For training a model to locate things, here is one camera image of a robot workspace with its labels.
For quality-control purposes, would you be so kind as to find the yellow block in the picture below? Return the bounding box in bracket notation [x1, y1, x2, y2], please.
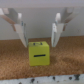
[27, 41, 52, 67]

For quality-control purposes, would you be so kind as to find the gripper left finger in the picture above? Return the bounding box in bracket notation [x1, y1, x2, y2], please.
[0, 7, 30, 49]

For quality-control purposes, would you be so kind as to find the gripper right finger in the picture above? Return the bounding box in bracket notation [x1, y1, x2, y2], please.
[50, 7, 81, 49]

